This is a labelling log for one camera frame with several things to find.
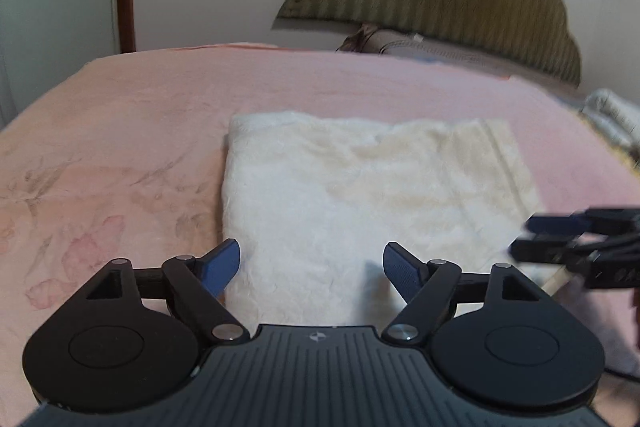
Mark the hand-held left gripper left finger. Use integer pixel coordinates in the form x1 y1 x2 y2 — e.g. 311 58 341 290
75 237 252 349

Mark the white cloth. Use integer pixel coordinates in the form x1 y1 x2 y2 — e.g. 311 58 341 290
580 88 640 148

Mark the white towel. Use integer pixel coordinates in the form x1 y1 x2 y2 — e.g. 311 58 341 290
220 113 562 329

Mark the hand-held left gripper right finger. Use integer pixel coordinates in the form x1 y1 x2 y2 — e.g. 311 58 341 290
381 242 544 349

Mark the brown patterned cloth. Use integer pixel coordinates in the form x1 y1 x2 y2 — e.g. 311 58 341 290
336 23 382 54

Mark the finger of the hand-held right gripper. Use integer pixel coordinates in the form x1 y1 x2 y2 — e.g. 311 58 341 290
508 234 640 266
525 206 640 239

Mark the pink blanket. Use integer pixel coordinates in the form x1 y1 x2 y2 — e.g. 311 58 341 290
0 43 640 427

